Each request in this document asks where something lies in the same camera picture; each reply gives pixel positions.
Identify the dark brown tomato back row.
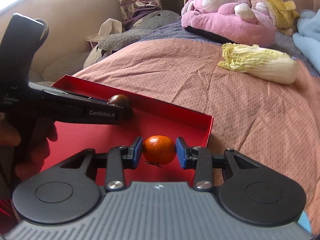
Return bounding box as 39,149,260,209
108,94,131,108

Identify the napa cabbage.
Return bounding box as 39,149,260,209
218,43,298,85

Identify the person's left hand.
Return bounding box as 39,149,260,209
1,113,57,180

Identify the red shallow cardboard tray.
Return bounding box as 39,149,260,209
42,76,214,170

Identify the white paper bag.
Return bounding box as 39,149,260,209
83,18,123,68

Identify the orange mandarin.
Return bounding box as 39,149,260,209
143,135,176,166

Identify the grey plush shark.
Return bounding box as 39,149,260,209
27,10,181,86

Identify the pink plush rabbit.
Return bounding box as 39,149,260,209
181,0,276,47

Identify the yellow plush garment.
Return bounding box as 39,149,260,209
250,0,299,36

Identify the pink dotted quilt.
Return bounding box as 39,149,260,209
76,38,319,233

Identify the light blue blanket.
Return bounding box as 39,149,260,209
293,10,319,73

